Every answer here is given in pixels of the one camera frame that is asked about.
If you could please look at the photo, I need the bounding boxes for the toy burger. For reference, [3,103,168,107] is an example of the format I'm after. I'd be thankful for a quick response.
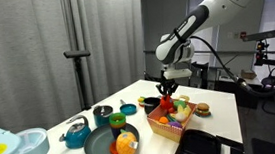
[196,102,211,115]

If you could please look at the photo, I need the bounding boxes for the black camera stand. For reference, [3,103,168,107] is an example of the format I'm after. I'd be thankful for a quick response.
[63,48,96,113]

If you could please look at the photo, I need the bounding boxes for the black stereo camera bar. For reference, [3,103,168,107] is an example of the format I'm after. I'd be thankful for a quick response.
[239,29,275,43]

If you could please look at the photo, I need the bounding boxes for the black tape strip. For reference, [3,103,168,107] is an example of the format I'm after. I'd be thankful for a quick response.
[216,132,245,154]

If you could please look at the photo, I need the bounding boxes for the teal toy kettle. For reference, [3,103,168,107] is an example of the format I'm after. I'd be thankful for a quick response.
[57,113,93,151]

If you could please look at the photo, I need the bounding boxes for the red plush fruit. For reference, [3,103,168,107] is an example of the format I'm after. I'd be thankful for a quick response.
[158,95,175,112]

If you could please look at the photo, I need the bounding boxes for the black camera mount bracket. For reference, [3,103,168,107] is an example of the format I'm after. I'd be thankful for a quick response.
[252,38,275,73]

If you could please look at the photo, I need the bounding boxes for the large orange plush ball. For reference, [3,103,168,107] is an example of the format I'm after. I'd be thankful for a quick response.
[158,115,170,125]

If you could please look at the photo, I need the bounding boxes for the black grill tray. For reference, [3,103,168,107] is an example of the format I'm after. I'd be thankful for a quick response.
[169,126,224,154]

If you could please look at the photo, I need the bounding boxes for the small cardboard box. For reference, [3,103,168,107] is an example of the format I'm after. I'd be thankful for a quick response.
[239,68,258,81]

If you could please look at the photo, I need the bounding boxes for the brown checkered box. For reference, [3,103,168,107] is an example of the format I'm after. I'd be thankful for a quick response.
[145,100,201,146]

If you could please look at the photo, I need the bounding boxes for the teal toy saucer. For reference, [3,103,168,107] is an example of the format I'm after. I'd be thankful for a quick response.
[194,109,213,119]

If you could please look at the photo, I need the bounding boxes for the yellow white plush banana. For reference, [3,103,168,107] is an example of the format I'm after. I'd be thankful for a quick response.
[169,103,194,124]

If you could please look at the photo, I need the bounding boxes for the stacked colourful toy cups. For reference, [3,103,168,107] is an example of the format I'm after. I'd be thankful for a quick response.
[108,111,129,141]

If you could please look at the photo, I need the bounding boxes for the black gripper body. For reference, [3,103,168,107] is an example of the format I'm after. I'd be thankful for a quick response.
[161,78,178,90]

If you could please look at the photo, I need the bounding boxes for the toy food on red plate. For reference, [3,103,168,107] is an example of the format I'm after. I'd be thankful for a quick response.
[136,95,147,108]

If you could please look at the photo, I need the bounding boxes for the small teal bowl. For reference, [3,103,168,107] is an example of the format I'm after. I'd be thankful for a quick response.
[118,97,139,117]

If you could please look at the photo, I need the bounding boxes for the orange red toy slice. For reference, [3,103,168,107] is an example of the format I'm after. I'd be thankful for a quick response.
[108,140,120,154]

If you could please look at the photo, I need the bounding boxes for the black toy pot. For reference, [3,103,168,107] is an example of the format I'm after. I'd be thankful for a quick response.
[142,95,164,117]

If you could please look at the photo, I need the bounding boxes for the purple plush fruit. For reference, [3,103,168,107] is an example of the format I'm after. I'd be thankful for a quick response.
[169,120,184,130]

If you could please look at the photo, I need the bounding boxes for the teal toy pot with lid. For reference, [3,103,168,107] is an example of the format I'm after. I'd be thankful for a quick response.
[92,103,116,128]

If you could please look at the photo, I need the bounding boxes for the grey toy plate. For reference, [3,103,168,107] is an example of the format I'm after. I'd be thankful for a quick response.
[82,121,142,154]

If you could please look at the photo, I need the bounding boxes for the grey curtain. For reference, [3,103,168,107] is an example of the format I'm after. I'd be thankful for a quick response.
[0,0,152,135]

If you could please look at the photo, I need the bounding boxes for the green plush pear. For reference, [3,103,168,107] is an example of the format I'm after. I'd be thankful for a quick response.
[173,98,189,112]

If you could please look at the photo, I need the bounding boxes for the plush pineapple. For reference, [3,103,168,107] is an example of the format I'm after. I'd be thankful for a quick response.
[114,127,140,154]

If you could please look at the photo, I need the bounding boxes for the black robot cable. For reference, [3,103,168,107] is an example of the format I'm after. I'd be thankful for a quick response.
[189,28,275,105]

